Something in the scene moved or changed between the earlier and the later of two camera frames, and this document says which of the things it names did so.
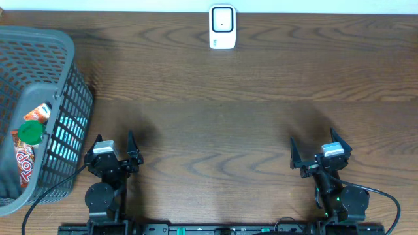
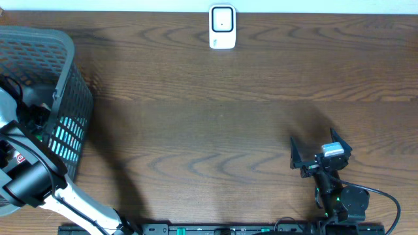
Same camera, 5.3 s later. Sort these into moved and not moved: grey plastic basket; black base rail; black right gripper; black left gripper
Moved: black left gripper
Not moved: grey plastic basket; black base rail; black right gripper
